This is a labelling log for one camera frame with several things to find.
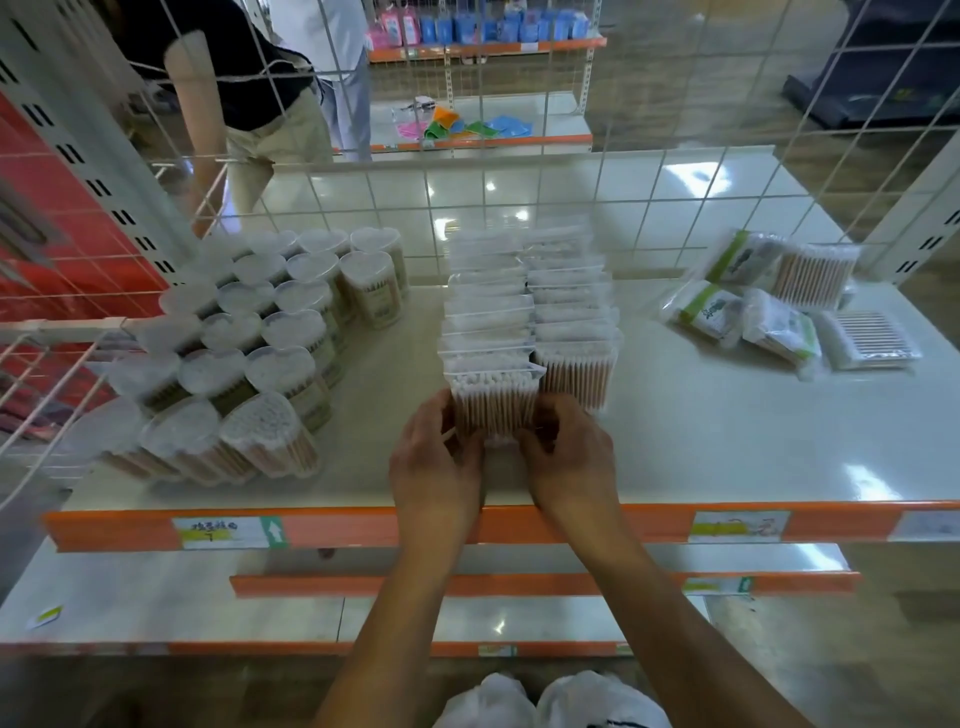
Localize white slotted end post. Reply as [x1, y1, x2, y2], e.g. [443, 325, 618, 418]
[862, 131, 960, 286]

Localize person's left forearm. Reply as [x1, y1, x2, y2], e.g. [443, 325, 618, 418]
[311, 517, 481, 728]

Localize person's left hand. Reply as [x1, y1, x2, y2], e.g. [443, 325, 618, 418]
[388, 388, 487, 541]

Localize white slotted shelf post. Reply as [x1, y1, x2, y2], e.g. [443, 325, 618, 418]
[0, 0, 200, 286]

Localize row of pink blue packets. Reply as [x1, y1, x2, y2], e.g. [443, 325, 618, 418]
[365, 3, 594, 48]

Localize green plastic item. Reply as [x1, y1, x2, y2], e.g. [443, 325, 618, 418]
[423, 119, 500, 142]

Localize white shelf orange rail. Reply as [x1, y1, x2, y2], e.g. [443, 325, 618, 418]
[41, 277, 960, 555]

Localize distant white orange shelf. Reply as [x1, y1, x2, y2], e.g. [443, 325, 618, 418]
[329, 0, 609, 159]

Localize price label green arrow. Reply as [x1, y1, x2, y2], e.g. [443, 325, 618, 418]
[172, 515, 288, 551]

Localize plain white price label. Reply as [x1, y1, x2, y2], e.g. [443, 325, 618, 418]
[888, 509, 960, 543]

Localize person's right forearm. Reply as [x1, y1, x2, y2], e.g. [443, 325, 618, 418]
[558, 502, 815, 728]

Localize green-label swab packet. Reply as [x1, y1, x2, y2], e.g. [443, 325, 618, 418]
[701, 228, 785, 290]
[659, 278, 746, 350]
[742, 288, 825, 380]

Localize white shelf board orange rim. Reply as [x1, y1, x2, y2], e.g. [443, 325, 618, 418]
[0, 539, 346, 661]
[228, 543, 862, 600]
[337, 592, 714, 661]

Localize narrow green price label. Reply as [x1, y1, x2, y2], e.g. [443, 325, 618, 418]
[682, 575, 755, 598]

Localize person's right hand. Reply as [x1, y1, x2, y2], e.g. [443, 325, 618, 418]
[517, 391, 624, 538]

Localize person's white garment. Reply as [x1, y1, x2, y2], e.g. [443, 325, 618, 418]
[433, 669, 673, 728]

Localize white wire basket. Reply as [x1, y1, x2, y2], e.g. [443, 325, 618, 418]
[0, 318, 144, 519]

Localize hanging dark packaged items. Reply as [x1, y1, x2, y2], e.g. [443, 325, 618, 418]
[0, 179, 65, 271]

